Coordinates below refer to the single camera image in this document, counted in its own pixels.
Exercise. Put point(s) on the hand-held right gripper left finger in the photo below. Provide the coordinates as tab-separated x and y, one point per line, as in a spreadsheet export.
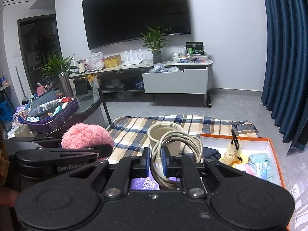
145	160

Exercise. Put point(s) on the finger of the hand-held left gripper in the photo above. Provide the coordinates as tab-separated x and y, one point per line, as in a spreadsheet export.
31	140
72	153

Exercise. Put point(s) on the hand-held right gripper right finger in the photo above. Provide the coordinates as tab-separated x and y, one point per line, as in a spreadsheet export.
165	161

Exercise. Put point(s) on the pink fuzzy cloth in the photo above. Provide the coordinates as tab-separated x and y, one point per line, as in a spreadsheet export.
86	134

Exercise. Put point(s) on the dark navy cloth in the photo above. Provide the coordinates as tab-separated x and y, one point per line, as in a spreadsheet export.
210	153

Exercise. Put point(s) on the white box with orange rim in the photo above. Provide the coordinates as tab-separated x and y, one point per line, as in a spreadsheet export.
216	142

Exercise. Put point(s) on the yellow daisy print shower cap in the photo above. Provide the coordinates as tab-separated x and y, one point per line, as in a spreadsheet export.
228	156

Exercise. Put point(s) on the mustard yellow cloth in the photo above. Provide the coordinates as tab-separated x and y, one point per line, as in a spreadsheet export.
244	158

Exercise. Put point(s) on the blue and pink tissue packet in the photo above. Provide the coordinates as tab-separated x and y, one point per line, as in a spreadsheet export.
252	170

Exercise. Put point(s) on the teal knitted cloth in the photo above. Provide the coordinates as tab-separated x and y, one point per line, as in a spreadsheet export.
261	158

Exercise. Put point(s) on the person's left hand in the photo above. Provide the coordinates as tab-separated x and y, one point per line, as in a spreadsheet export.
8	197

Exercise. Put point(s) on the brown packing tape roll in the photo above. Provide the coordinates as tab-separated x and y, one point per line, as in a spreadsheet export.
22	131

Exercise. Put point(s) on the pile of snack bags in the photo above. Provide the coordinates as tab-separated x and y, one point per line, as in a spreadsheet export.
20	119

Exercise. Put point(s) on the plaid blanket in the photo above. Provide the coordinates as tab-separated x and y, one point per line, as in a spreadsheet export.
134	132

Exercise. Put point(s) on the beige ribbed cup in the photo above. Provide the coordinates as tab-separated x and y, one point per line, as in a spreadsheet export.
166	130

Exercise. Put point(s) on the purple patterned tray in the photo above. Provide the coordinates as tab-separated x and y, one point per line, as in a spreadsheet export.
60	120

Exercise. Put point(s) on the blue plastic stool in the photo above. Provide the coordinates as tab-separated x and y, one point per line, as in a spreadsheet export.
6	112

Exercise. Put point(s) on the pile of small boxes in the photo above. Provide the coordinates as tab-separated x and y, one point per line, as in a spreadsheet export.
51	108

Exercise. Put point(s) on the grey flat board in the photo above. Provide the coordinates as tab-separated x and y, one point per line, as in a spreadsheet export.
44	99

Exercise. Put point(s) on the pink box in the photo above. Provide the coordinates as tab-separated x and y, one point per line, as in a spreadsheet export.
41	91

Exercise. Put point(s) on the round black glass table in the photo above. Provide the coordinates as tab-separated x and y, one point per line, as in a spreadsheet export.
89	103

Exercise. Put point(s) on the mop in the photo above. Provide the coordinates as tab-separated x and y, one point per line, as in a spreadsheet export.
20	84

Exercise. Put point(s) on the stainless steel thermos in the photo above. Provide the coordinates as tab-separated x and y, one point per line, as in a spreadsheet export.
65	85

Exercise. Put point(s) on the black chair back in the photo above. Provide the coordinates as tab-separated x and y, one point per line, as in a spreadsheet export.
81	87

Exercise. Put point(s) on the potted plant in glass vase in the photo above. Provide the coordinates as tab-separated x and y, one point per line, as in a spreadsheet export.
56	67

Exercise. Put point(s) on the small yellow item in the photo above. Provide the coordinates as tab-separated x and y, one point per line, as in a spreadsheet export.
92	77

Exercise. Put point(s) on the white cabinet drawer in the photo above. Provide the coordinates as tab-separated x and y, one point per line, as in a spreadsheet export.
174	81

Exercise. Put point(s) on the white cylindrical container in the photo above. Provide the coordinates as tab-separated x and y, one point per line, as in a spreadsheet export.
81	67

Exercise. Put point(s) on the dark glass cabinet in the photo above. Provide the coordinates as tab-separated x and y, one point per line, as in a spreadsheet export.
41	53

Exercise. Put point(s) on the crumpled grey plastic bag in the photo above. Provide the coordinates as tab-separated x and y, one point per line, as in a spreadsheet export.
173	69

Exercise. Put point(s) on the crumpled blue plastic bag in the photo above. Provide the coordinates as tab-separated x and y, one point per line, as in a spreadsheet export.
157	69

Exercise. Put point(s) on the grey television cabinet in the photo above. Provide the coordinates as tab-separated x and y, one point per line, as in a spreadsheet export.
120	71

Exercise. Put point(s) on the white and pink plastic bag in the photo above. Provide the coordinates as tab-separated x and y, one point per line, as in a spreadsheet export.
95	62

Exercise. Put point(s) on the white router with antennas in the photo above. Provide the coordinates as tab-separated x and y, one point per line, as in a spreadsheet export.
132	61

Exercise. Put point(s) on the yellow cardboard box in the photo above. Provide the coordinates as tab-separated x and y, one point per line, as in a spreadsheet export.
113	61

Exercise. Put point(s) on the pile of small stationery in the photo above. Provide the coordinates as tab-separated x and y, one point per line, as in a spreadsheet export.
190	59

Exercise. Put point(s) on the green and black box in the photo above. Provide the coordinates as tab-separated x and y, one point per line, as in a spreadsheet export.
195	48

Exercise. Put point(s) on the potted plant in dark vase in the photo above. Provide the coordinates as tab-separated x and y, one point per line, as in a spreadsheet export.
155	41

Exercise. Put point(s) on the dark blue curtain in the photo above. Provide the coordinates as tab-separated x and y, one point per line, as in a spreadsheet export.
288	65

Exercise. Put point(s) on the black wall television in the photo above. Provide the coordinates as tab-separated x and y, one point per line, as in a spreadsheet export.
137	12

